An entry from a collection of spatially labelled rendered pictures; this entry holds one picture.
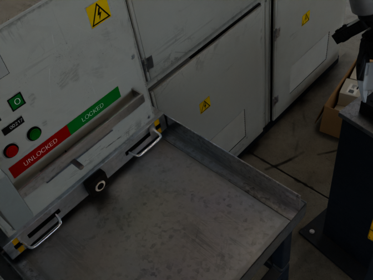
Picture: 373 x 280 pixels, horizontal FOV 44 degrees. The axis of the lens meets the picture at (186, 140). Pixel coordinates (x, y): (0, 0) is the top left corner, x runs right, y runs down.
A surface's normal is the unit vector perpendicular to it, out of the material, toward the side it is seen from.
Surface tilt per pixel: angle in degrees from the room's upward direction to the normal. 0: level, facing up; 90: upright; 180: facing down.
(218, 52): 90
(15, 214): 90
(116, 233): 0
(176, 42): 90
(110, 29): 90
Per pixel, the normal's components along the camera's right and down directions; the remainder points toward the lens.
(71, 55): 0.73, 0.44
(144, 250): -0.13, -0.66
